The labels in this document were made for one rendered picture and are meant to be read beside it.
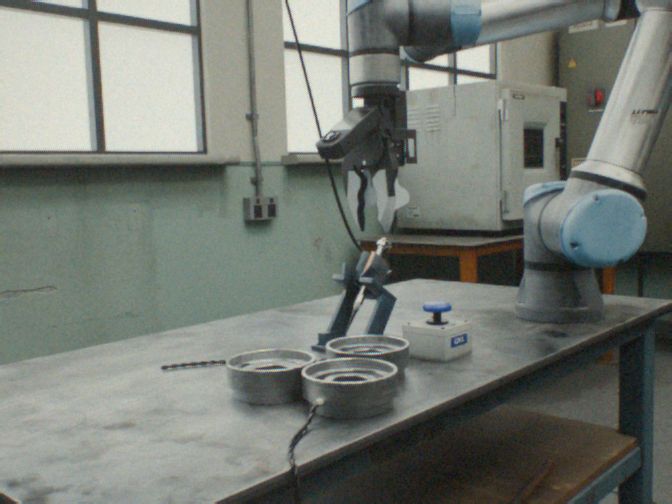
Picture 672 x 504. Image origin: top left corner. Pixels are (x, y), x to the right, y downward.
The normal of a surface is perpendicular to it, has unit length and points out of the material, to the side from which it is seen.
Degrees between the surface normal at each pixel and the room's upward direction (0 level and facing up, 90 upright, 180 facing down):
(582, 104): 90
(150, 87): 90
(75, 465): 0
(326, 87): 90
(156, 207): 90
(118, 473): 0
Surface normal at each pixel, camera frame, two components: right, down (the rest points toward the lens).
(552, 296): -0.37, -0.20
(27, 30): 0.74, 0.04
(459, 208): -0.66, 0.09
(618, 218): 0.02, 0.22
